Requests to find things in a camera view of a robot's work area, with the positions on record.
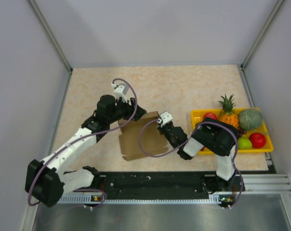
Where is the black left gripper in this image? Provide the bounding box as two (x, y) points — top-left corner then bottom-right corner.
(107, 96), (146, 124)

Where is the brown cardboard box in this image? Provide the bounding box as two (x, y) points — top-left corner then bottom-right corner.
(119, 111), (168, 161)

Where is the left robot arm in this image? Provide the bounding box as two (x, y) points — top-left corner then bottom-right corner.
(25, 95), (146, 207)

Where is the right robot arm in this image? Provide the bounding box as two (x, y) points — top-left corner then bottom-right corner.
(158, 117), (239, 191)

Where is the red apple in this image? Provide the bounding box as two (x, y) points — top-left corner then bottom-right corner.
(202, 112), (218, 120)

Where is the orange pineapple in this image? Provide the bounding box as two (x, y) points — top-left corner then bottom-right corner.
(218, 94), (239, 128)

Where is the green apple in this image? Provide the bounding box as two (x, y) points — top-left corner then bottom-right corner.
(238, 137), (252, 150)

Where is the green melon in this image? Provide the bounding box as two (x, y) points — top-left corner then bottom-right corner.
(238, 108), (264, 130)

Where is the red tomato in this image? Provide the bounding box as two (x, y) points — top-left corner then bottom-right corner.
(249, 132), (266, 148)

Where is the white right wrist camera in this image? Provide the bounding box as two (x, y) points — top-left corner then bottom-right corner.
(157, 111), (173, 128)

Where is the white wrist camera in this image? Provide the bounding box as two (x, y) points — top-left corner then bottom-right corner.
(157, 111), (173, 128)
(111, 83), (129, 103)

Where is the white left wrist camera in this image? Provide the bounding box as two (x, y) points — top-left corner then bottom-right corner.
(111, 83), (129, 103)

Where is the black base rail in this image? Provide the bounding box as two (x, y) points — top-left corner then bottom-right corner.
(80, 171), (245, 200)

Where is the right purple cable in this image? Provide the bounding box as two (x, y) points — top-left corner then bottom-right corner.
(138, 117), (245, 209)

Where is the left aluminium frame post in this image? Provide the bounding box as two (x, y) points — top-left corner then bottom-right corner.
(27, 0), (73, 74)

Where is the aluminium frame post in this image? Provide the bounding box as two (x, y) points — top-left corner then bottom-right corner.
(238, 0), (287, 72)
(27, 0), (73, 74)

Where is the right aluminium frame post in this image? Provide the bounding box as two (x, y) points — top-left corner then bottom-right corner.
(238, 0), (287, 72)

